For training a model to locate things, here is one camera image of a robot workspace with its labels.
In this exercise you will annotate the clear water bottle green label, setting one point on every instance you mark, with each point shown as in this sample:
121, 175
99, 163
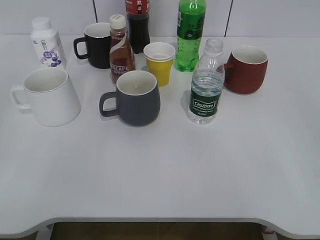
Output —
207, 83

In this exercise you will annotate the white ceramic mug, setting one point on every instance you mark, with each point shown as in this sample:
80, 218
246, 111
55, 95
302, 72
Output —
50, 96

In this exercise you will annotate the grey ceramic mug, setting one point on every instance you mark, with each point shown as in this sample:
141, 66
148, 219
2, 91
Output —
137, 99

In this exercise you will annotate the red ceramic mug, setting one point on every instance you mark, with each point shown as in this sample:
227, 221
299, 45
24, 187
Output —
245, 69

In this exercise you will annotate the black ceramic mug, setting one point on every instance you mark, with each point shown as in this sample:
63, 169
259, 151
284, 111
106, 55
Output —
97, 38

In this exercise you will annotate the yellow paper cup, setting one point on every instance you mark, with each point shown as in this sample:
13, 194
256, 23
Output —
159, 59

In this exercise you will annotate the brown Nescafe coffee bottle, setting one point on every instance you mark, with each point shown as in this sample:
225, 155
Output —
121, 56

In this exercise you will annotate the dark cola bottle red label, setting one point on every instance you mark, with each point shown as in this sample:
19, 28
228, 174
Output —
138, 22

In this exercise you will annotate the green soda bottle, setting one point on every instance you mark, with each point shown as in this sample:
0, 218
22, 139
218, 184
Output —
190, 24

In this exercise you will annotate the white yogurt drink bottle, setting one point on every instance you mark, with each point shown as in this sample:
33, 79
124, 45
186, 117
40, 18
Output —
47, 44

